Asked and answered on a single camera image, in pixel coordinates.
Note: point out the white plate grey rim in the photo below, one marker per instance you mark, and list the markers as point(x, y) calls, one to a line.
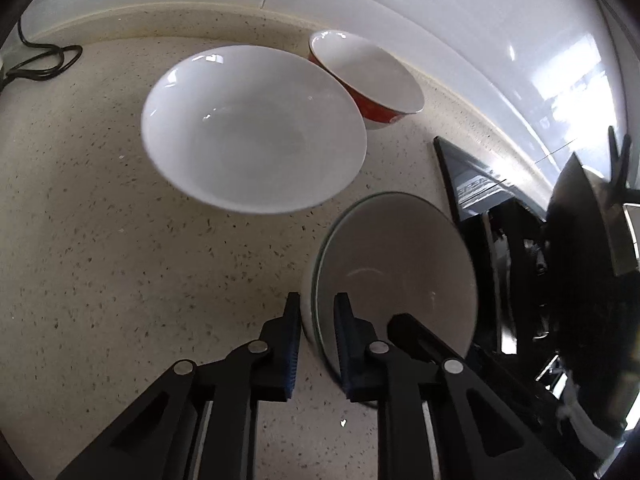
point(391, 252)

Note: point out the red white bowl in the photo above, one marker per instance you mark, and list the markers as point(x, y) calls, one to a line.
point(384, 90)

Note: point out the black stove top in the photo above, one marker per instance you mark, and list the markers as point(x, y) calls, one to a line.
point(503, 230)

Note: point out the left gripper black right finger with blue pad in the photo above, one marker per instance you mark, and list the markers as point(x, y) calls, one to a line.
point(436, 417)

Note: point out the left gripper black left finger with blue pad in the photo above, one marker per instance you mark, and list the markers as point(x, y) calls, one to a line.
point(199, 421)

